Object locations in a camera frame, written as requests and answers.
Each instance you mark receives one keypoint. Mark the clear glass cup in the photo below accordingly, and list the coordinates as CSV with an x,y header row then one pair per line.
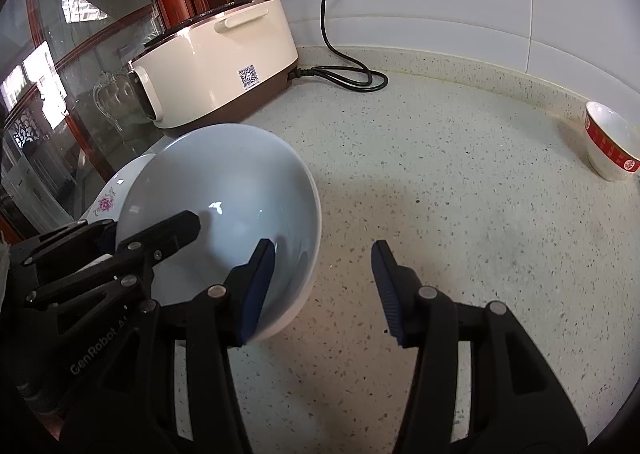
x,y
112,96

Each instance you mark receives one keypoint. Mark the cream rice cooker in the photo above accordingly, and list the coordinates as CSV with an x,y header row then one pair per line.
x,y
225,58

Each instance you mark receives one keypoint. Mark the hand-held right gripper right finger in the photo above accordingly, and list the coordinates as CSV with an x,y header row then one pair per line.
x,y
387,294

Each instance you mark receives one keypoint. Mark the red-banded white bowl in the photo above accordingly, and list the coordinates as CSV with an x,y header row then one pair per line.
x,y
612,143

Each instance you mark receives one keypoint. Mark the small floral white plate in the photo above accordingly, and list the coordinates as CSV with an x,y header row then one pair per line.
x,y
107,196

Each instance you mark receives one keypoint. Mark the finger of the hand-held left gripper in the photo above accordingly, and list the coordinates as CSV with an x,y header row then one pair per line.
x,y
65,244
165,234

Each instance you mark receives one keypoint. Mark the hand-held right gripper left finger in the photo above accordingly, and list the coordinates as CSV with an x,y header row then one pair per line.
x,y
257,294

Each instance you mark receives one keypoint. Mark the large white bowl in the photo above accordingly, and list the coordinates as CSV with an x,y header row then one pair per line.
x,y
225,184

